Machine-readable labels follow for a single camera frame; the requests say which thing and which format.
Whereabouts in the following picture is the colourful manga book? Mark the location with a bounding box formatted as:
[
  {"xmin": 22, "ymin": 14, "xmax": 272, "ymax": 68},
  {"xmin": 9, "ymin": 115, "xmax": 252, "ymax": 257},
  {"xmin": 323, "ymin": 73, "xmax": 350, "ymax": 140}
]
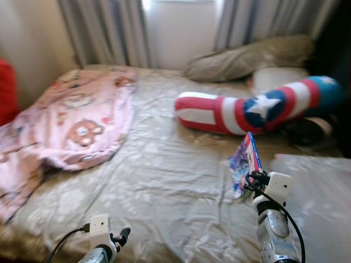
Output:
[{"xmin": 229, "ymin": 131, "xmax": 264, "ymax": 199}]

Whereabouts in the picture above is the black round object beige rim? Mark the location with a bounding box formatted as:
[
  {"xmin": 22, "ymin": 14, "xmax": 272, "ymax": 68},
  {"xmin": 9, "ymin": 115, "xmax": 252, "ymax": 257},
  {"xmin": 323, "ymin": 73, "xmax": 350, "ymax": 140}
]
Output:
[{"xmin": 285, "ymin": 116, "xmax": 333, "ymax": 147}]

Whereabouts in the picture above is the beige floral bedsheet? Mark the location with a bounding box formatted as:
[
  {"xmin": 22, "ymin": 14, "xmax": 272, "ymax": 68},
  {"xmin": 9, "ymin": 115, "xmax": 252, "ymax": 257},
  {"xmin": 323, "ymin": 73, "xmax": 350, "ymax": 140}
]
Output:
[{"xmin": 0, "ymin": 65, "xmax": 351, "ymax": 263}]

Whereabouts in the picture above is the red white blue star bolster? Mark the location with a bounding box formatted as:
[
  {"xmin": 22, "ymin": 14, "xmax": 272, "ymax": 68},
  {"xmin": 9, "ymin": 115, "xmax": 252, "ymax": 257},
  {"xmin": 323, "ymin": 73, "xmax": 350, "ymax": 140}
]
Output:
[{"xmin": 174, "ymin": 76, "xmax": 343, "ymax": 136}]

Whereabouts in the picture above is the plain white pillow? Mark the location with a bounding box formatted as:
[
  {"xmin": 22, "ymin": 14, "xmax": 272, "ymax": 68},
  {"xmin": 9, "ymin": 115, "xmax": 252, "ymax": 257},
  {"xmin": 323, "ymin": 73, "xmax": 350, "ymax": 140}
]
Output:
[{"xmin": 252, "ymin": 67, "xmax": 310, "ymax": 95}]

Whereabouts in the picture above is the beige floral pillow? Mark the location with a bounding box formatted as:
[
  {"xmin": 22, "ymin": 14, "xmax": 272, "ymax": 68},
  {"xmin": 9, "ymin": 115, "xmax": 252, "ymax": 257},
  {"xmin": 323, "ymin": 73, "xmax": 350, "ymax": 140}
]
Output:
[{"xmin": 183, "ymin": 36, "xmax": 316, "ymax": 83}]

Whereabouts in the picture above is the pink cartoon print blanket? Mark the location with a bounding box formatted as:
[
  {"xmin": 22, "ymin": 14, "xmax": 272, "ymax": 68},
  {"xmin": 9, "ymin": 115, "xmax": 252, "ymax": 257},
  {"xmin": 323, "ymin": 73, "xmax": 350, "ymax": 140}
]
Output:
[{"xmin": 0, "ymin": 67, "xmax": 138, "ymax": 222}]

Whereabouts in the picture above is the red fabric cushion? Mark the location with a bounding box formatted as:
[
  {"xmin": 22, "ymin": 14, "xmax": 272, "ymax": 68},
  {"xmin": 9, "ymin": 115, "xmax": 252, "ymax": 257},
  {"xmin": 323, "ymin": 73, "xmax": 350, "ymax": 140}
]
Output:
[{"xmin": 0, "ymin": 58, "xmax": 20, "ymax": 127}]

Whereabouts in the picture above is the bright window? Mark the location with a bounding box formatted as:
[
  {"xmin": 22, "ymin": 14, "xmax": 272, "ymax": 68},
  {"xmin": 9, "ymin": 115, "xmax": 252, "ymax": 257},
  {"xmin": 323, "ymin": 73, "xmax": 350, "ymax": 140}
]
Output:
[{"xmin": 141, "ymin": 0, "xmax": 223, "ymax": 7}]

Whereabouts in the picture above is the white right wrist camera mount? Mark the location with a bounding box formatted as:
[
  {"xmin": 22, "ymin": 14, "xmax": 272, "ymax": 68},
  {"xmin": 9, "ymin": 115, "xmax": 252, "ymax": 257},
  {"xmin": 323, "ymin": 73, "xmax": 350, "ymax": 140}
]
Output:
[{"xmin": 265, "ymin": 173, "xmax": 292, "ymax": 208}]

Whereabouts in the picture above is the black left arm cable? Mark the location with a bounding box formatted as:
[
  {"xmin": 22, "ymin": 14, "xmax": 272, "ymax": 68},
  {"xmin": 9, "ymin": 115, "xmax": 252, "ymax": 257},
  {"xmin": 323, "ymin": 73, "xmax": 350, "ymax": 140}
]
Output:
[{"xmin": 47, "ymin": 224, "xmax": 91, "ymax": 263}]

